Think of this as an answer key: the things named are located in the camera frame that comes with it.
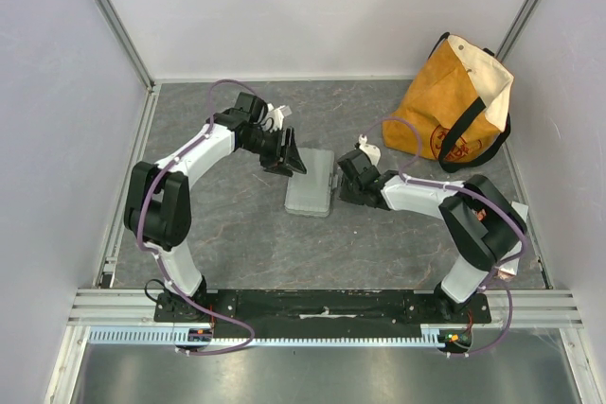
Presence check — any blue grey cable duct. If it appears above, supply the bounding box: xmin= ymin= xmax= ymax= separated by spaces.
xmin=88 ymin=325 xmax=445 ymax=348

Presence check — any brown canvas tote bag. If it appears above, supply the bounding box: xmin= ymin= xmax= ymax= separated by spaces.
xmin=382 ymin=32 xmax=514 ymax=173

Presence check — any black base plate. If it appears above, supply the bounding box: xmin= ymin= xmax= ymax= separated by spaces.
xmin=153 ymin=288 xmax=492 ymax=327

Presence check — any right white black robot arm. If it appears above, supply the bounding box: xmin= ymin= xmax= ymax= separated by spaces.
xmin=337 ymin=149 xmax=527 ymax=323

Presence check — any orange printed box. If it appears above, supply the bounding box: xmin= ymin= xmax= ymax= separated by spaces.
xmin=476 ymin=209 xmax=487 ymax=221

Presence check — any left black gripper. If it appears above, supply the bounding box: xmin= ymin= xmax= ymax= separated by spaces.
xmin=241 ymin=127 xmax=306 ymax=179

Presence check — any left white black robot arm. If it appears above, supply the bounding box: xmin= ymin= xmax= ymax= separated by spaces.
xmin=124 ymin=92 xmax=307 ymax=322

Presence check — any grey plastic tool case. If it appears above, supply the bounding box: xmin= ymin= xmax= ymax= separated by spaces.
xmin=284 ymin=148 xmax=337 ymax=218

